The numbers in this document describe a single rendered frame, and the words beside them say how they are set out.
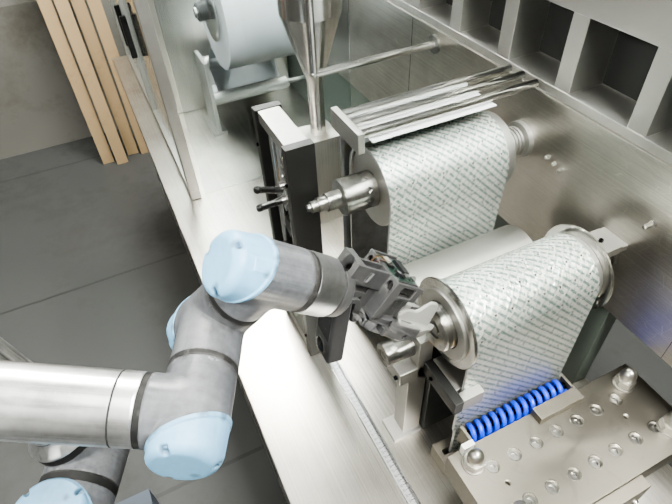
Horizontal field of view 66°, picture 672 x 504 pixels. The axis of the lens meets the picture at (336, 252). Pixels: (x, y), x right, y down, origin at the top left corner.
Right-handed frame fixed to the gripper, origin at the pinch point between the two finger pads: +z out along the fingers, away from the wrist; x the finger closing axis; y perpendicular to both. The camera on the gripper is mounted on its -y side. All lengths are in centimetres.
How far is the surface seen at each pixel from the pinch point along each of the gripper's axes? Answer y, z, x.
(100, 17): -46, 10, 294
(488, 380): -3.1, 14.7, -8.1
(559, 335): 8.3, 22.6, -8.1
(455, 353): -0.5, 4.8, -5.8
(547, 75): 40.2, 17.5, 22.8
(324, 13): 27, -3, 63
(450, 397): -7.3, 8.6, -8.2
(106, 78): -78, 25, 293
